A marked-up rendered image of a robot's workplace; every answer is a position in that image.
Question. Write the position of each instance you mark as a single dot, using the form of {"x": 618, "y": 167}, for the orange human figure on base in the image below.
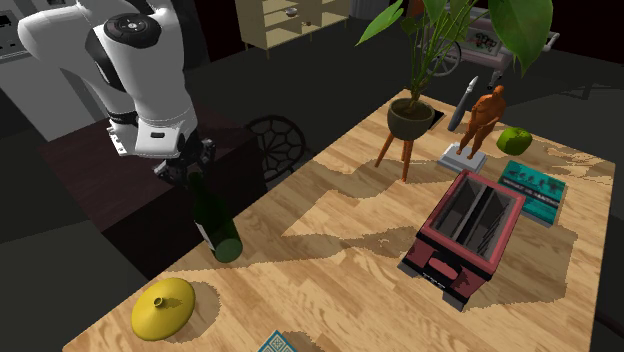
{"x": 483, "y": 117}

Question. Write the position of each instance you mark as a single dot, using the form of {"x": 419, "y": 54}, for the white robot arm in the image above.
{"x": 146, "y": 92}

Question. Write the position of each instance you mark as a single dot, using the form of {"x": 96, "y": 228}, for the teal book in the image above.
{"x": 534, "y": 195}

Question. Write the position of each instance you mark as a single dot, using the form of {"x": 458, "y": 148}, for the yellow round lid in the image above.
{"x": 161, "y": 312}

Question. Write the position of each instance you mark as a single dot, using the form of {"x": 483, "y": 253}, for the green apple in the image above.
{"x": 514, "y": 141}

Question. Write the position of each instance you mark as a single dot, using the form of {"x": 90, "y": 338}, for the pink wheeled cart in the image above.
{"x": 480, "y": 48}

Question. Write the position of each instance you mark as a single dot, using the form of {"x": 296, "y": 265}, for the red toaster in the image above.
{"x": 438, "y": 253}

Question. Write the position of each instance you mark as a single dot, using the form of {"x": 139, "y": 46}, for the potted plant on wooden legs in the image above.
{"x": 408, "y": 119}

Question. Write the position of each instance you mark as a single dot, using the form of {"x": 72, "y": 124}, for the beige open shelf unit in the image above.
{"x": 273, "y": 36}

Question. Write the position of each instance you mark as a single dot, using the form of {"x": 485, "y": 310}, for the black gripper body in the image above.
{"x": 197, "y": 152}

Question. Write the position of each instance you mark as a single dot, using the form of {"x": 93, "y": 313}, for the grey knife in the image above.
{"x": 460, "y": 109}

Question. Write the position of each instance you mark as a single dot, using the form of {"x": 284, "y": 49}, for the teal patterned square tile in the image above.
{"x": 277, "y": 343}

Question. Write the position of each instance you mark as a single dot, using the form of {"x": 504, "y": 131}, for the dark robot stand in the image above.
{"x": 97, "y": 175}

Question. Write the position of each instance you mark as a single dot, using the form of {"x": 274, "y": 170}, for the dark green glass bottle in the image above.
{"x": 217, "y": 224}

